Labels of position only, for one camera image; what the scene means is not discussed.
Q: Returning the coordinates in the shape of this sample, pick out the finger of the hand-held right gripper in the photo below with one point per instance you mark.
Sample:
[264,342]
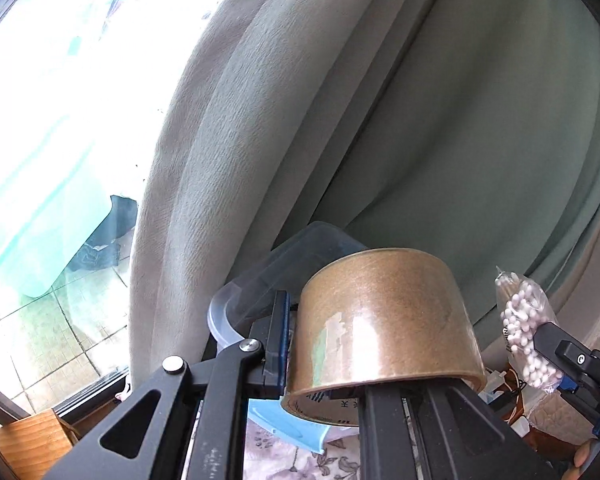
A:
[575,357]
[587,405]

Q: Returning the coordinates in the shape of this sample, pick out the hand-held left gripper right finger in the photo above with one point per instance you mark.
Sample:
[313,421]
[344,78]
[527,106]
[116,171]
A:
[395,435]

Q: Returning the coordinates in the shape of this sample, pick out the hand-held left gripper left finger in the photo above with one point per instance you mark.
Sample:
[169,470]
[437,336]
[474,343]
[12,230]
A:
[280,340]

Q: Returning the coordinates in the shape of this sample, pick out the bag of cotton swabs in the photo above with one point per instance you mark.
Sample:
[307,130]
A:
[520,320]

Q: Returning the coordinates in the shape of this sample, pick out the brown packing tape roll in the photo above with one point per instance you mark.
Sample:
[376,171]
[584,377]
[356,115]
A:
[380,310]

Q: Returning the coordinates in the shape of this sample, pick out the person's right hand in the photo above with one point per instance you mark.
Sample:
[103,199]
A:
[580,462]

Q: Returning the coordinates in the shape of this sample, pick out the white quilted cloth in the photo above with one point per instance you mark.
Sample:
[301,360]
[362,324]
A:
[550,420]

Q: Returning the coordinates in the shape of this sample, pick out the grey-green curtain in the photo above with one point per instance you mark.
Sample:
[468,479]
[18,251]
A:
[380,110]

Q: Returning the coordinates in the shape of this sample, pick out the wooden box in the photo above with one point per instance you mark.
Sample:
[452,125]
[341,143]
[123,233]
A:
[30,445]

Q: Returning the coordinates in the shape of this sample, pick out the window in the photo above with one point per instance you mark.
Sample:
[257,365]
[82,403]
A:
[55,110]

